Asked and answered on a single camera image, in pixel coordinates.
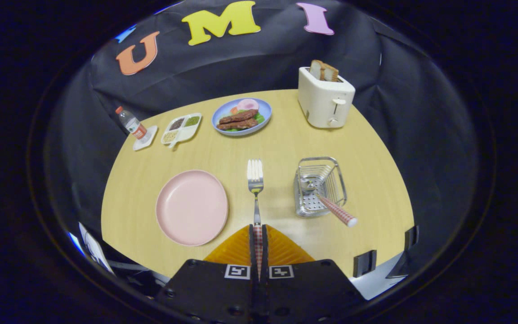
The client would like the black bracket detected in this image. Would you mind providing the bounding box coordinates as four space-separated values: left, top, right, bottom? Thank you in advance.
404 225 420 252
353 250 377 278

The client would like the clear plastic bottle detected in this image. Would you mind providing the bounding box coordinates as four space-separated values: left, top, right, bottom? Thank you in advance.
115 106 148 140

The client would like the pink plate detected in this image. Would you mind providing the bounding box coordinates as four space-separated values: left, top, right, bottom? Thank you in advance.
155 170 229 247

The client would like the white toaster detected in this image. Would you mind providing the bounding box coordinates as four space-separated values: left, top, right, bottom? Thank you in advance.
298 67 356 129

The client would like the toast bread slice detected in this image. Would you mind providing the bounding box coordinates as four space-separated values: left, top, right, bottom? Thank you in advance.
321 63 339 82
309 59 325 81

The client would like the white divided dish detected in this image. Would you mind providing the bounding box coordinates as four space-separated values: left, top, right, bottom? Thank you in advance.
161 112 202 149

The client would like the white board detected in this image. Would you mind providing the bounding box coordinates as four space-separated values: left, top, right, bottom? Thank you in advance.
349 252 409 301

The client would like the white paper sheet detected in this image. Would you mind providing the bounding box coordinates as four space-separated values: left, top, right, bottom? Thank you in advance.
78 222 115 275

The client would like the blue lit screen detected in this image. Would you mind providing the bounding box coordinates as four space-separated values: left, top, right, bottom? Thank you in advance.
68 232 84 255

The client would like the metal wire basket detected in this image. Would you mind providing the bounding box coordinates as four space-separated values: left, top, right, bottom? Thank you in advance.
294 157 348 218

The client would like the spoon with red checked handle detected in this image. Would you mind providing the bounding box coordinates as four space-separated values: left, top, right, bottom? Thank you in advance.
301 178 358 228

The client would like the brown meat strip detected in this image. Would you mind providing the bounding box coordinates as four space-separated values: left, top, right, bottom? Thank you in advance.
219 109 259 125
217 118 259 131

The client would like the white square coaster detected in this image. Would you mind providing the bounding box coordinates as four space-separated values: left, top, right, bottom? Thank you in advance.
133 125 158 151

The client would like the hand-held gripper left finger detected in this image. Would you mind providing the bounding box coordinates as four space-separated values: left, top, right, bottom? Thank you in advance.
153 224 259 323

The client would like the blue plate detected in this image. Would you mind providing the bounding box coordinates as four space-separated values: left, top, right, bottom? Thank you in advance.
211 98 272 136

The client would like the fork with red checked handle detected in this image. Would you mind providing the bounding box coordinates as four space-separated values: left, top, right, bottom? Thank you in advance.
247 159 264 280

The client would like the green lettuce leaf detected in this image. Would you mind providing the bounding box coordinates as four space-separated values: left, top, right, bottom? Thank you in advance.
223 107 266 132

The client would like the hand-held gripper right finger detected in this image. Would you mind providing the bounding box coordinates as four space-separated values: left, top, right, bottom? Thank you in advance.
261 224 367 323

